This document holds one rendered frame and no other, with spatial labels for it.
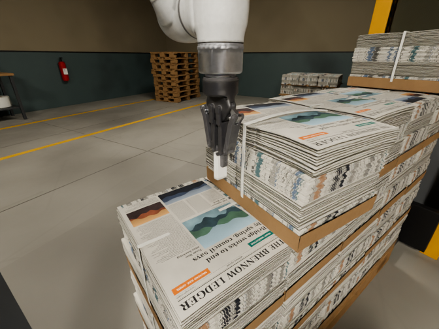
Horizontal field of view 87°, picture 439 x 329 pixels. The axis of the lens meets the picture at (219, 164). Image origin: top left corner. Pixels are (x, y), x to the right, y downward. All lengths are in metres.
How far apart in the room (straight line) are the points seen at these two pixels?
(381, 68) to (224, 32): 0.98
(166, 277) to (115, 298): 1.09
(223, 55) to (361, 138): 0.30
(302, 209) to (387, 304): 1.27
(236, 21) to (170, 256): 0.46
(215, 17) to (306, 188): 0.33
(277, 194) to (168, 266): 0.26
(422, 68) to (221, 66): 0.98
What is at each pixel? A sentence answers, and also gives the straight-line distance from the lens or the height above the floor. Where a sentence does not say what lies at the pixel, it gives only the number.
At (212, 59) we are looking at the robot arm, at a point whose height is 1.19.
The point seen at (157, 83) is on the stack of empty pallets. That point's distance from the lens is 7.23.
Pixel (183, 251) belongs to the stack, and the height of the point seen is 0.83.
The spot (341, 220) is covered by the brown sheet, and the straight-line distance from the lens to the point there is 0.61.
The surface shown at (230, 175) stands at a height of 0.91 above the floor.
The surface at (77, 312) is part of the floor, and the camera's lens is 1.60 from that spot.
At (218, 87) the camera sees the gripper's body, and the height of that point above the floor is 1.14.
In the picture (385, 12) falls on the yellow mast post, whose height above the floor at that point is 1.43.
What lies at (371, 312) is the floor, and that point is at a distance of 1.62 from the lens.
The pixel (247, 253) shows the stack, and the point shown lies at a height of 0.83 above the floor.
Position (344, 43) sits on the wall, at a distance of 7.30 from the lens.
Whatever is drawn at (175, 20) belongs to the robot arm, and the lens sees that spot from 0.58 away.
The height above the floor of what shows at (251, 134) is 1.04.
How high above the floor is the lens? 1.20
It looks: 25 degrees down
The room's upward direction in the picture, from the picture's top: straight up
